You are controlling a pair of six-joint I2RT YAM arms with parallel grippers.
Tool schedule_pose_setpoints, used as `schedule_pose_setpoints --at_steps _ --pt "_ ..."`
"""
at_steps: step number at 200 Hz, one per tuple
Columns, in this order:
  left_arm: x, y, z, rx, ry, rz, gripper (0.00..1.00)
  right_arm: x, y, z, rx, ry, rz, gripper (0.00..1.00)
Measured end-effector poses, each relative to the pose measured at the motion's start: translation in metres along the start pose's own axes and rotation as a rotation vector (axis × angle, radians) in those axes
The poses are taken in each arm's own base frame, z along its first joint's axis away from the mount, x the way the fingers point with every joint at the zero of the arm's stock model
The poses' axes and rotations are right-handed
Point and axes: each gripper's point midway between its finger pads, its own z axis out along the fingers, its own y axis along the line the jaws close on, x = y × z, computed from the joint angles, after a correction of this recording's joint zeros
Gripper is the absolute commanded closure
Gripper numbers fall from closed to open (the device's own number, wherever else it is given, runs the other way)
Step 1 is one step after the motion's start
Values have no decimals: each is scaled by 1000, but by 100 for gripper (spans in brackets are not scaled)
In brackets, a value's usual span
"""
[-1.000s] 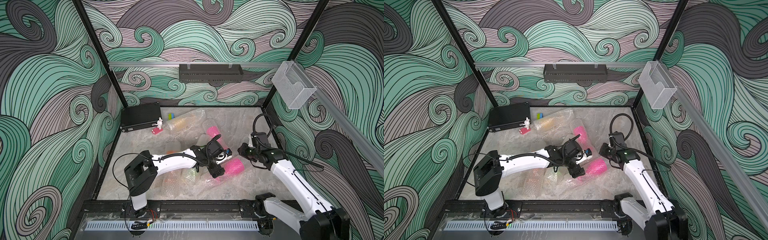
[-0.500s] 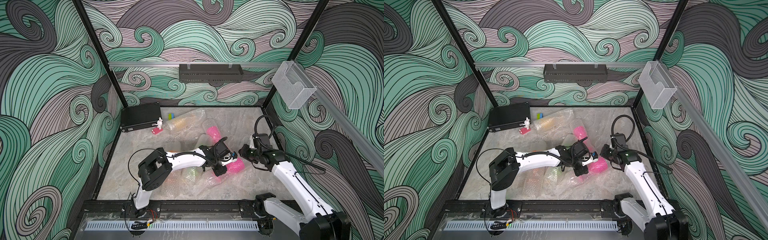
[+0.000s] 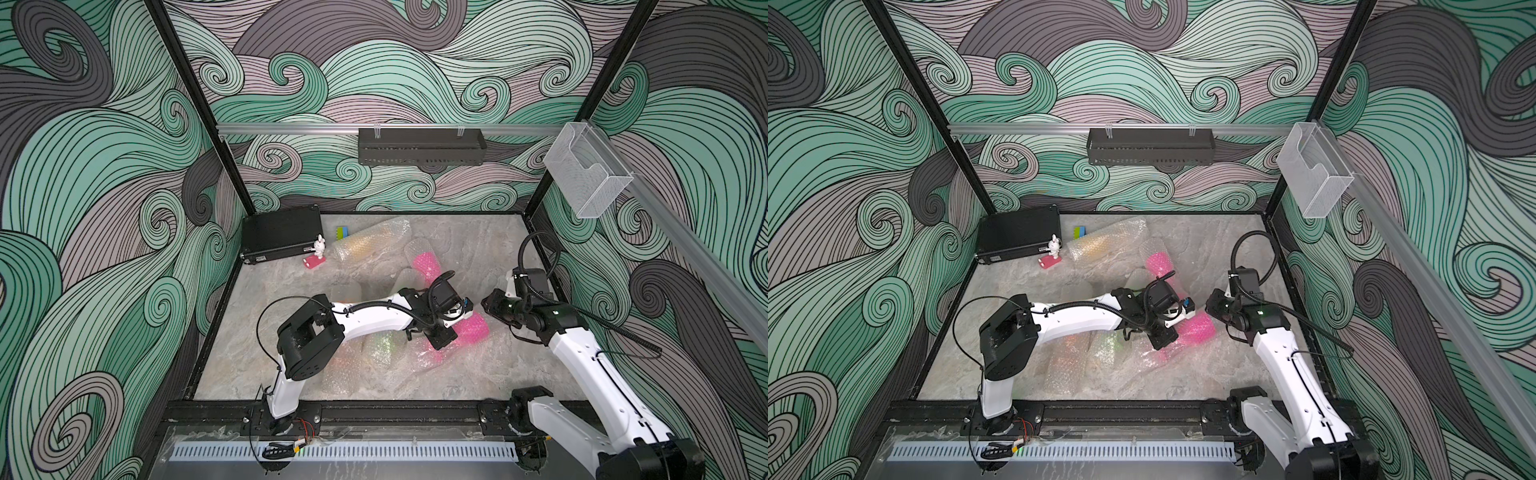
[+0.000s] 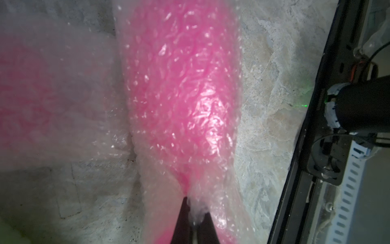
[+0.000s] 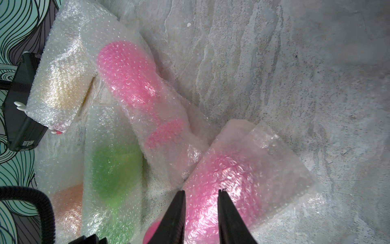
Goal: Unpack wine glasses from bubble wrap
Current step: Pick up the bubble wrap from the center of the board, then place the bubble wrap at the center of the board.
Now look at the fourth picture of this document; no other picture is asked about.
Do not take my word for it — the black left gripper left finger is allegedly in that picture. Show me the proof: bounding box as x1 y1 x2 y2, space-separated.
170 197 193 244

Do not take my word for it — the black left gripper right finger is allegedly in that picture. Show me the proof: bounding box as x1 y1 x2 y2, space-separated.
197 212 220 244

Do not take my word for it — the clear bubble wrap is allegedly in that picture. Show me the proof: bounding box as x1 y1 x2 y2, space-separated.
112 0 263 244
1 14 132 171

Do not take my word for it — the pink wine glass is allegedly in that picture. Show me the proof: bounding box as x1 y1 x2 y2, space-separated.
1 35 119 152
121 0 241 244

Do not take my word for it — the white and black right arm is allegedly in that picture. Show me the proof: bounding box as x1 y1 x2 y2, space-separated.
325 76 390 133

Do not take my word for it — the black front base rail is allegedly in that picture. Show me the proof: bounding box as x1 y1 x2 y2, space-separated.
268 1 370 244

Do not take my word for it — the white slotted cable duct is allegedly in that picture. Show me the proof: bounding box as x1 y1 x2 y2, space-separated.
326 141 371 244

